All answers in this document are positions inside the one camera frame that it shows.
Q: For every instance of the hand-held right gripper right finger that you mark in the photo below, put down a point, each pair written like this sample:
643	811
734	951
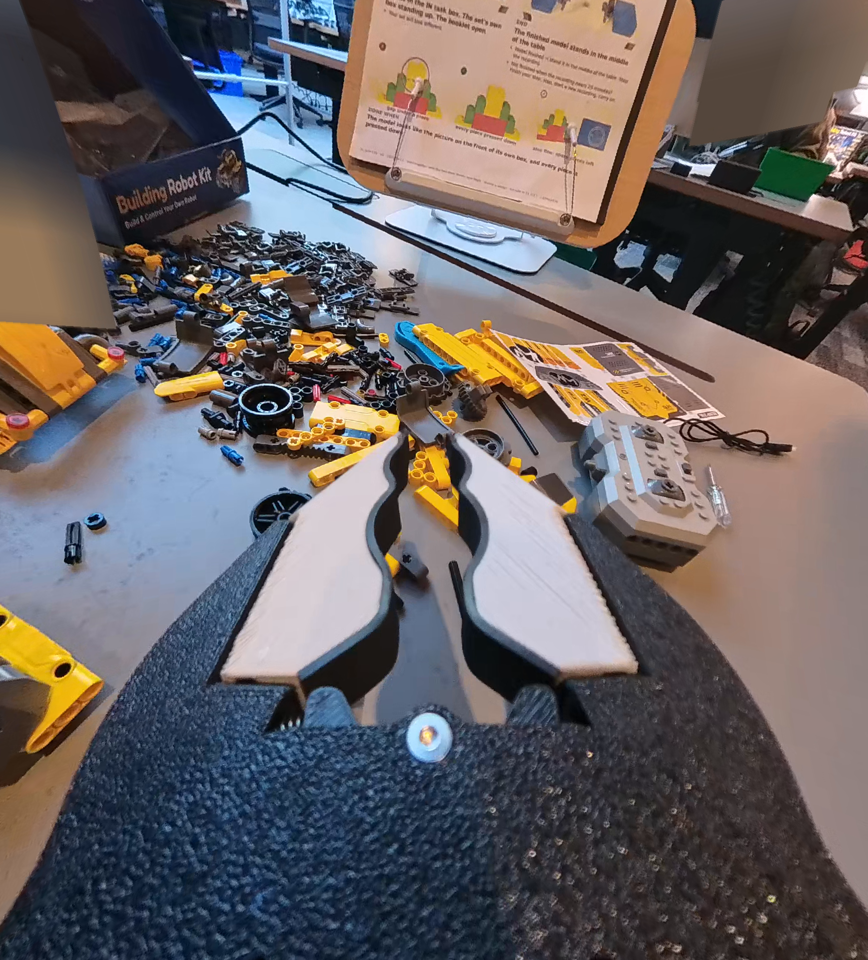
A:
546	592

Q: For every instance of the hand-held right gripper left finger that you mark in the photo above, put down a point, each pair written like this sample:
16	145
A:
314	592

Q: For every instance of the pile of grey bricks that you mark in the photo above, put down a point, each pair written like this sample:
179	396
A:
269	337

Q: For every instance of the yellow frame brick with pins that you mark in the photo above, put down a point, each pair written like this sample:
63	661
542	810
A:
21	652

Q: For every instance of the yellow black brick vehicle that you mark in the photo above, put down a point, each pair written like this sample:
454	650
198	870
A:
36	360

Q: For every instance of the grey desk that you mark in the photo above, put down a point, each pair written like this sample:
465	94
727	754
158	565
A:
778	600

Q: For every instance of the short black axle rod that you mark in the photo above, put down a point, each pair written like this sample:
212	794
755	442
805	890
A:
456	581

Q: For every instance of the black toy wheel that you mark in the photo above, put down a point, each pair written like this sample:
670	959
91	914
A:
272	510

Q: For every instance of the grey gear rack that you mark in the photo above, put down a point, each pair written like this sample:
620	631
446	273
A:
269	448
411	566

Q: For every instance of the long flat yellow beam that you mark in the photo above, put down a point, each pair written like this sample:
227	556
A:
336	471

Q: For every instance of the grey remote controller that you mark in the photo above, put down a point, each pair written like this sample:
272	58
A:
643	487

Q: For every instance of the long yellow holed liftarm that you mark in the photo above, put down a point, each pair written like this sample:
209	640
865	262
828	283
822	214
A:
329	439

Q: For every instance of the blue pin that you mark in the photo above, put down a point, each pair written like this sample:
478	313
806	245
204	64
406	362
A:
231	455

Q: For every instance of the thin black rod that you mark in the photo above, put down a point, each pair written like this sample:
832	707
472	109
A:
516	424

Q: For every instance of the yellow and black panel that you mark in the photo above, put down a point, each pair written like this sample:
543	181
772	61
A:
351	416

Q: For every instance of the black toothed wheel hub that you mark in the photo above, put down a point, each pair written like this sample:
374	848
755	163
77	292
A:
265	409

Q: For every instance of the black pin connector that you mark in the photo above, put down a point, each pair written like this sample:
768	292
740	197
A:
216	416

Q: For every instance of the small dark grey gear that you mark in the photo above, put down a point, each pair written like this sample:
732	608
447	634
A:
471	401

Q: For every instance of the yellow grey sticker sheet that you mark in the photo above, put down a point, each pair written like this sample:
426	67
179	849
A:
613	375

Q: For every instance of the small black bush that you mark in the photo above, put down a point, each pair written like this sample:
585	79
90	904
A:
95	521

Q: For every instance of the stack of yellow holed panels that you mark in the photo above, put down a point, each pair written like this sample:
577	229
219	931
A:
479	360

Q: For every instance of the yellow curved panel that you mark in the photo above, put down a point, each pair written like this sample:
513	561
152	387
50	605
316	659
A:
186	386

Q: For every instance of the black axle pin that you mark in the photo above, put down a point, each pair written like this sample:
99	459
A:
73	541

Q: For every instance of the blue brick separator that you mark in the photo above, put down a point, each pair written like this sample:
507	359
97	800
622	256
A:
407	337

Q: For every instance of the pile of grey track links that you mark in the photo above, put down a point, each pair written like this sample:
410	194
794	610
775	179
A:
314	262

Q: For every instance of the dark blue cardboard box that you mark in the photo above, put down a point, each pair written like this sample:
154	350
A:
179	187

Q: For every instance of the background grey table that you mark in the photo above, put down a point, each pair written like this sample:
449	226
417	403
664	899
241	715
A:
741	201

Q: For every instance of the small black box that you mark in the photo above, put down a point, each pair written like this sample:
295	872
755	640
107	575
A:
733	176

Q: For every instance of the small green box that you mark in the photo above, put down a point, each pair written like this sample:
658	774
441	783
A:
790	176

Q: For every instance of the background office chair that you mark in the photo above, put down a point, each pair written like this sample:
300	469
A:
291	82

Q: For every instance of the small blue bin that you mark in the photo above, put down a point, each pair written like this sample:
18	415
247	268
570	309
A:
228	71

